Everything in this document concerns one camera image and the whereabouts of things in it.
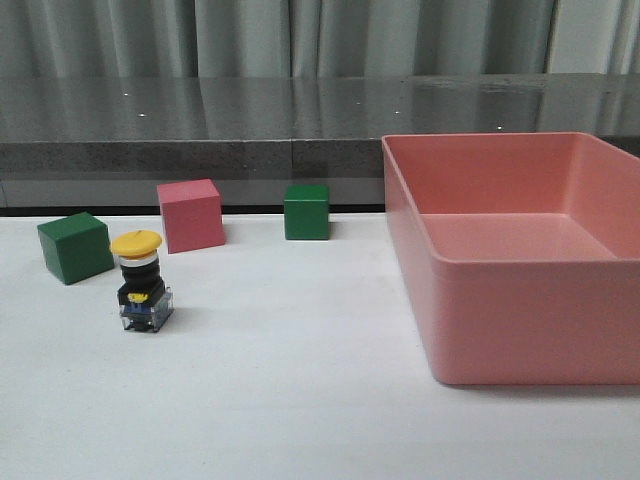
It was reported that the yellow push button switch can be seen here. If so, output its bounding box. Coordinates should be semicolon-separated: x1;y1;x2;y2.
110;230;174;333

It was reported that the left green wooden cube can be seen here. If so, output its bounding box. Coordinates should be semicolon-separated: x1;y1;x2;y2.
37;212;114;285

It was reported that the pink plastic bin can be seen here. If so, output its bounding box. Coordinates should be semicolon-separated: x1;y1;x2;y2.
382;132;639;385

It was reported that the grey curtain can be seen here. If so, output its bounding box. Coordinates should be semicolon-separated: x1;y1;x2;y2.
1;1;639;78

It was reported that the right green wooden cube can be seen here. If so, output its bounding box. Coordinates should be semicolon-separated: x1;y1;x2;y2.
284;185;330;240

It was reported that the pink wooden cube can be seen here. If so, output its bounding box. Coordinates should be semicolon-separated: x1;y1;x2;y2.
156;179;226;254

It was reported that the green wooden cube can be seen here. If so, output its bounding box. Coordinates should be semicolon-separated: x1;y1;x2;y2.
37;212;114;285
284;185;330;240

